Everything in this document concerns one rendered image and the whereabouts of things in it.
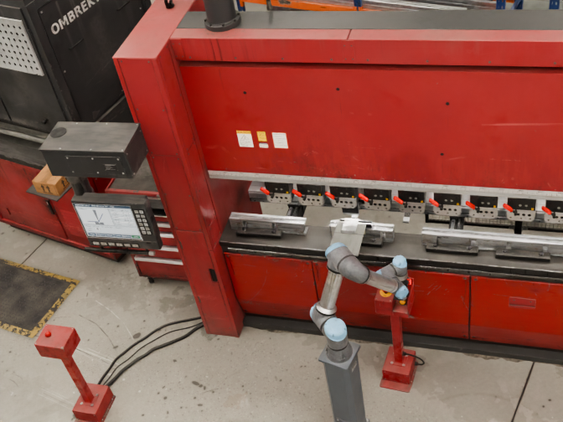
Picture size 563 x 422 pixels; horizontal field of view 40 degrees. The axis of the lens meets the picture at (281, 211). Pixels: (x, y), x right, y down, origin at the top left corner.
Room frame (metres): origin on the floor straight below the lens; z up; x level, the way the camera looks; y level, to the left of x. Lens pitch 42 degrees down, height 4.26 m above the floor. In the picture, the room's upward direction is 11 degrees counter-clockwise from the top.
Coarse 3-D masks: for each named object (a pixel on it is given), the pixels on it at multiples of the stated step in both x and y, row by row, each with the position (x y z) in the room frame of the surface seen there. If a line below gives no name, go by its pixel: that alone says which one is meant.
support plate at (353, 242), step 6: (336, 228) 3.36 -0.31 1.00; (342, 228) 3.35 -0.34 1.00; (360, 228) 3.32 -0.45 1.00; (336, 234) 3.31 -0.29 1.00; (342, 234) 3.30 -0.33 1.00; (348, 234) 3.29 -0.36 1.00; (354, 234) 3.28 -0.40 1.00; (360, 234) 3.27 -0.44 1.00; (336, 240) 3.26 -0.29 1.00; (342, 240) 3.25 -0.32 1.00; (348, 240) 3.24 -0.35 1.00; (354, 240) 3.23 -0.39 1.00; (360, 240) 3.22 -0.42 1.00; (348, 246) 3.19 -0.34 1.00; (354, 246) 3.18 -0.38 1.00; (354, 252) 3.13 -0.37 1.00
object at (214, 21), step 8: (208, 0) 3.66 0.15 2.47; (216, 0) 3.65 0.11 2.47; (224, 0) 3.65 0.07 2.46; (232, 0) 3.70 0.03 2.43; (208, 8) 3.67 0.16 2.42; (216, 8) 3.65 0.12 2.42; (224, 8) 3.65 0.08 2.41; (232, 8) 3.68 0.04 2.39; (272, 8) 3.76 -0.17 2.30; (208, 16) 3.69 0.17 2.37; (216, 16) 3.65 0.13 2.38; (224, 16) 3.65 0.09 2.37; (232, 16) 3.67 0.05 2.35; (208, 24) 3.67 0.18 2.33; (216, 24) 3.65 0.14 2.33; (224, 24) 3.63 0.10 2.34; (232, 24) 3.64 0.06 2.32
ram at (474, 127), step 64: (192, 64) 3.68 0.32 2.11; (256, 64) 3.55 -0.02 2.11; (320, 64) 3.42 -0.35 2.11; (384, 64) 3.31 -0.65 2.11; (256, 128) 3.54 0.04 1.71; (320, 128) 3.40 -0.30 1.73; (384, 128) 3.26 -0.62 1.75; (448, 128) 3.13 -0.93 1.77; (512, 128) 3.01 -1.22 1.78; (448, 192) 3.13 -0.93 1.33
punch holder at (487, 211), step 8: (472, 200) 3.08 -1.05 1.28; (480, 200) 3.06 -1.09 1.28; (488, 200) 3.05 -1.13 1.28; (496, 200) 3.03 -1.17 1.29; (472, 208) 3.08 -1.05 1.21; (480, 208) 3.06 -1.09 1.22; (488, 208) 3.04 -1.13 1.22; (496, 208) 3.03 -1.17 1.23; (472, 216) 3.08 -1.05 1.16; (480, 216) 3.06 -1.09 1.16; (488, 216) 3.04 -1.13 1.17; (496, 216) 3.03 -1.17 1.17
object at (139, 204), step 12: (72, 204) 3.38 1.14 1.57; (96, 204) 3.32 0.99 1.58; (108, 204) 3.30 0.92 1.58; (120, 204) 3.27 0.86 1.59; (132, 204) 3.25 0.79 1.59; (144, 204) 3.23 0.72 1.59; (144, 216) 3.23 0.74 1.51; (84, 228) 3.38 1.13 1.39; (144, 228) 3.24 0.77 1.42; (156, 228) 3.25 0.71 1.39; (96, 240) 3.36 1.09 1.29; (108, 240) 3.33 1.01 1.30; (120, 240) 3.30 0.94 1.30; (132, 240) 3.28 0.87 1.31; (144, 240) 3.25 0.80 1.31; (156, 240) 3.22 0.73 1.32
